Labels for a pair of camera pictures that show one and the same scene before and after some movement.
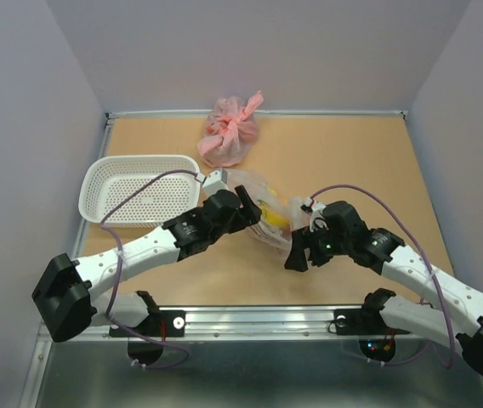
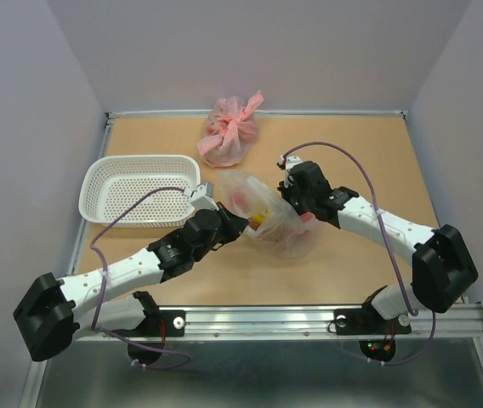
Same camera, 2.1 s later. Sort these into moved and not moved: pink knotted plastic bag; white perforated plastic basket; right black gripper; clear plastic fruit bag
Moved: right black gripper
Not moved: clear plastic fruit bag; white perforated plastic basket; pink knotted plastic bag
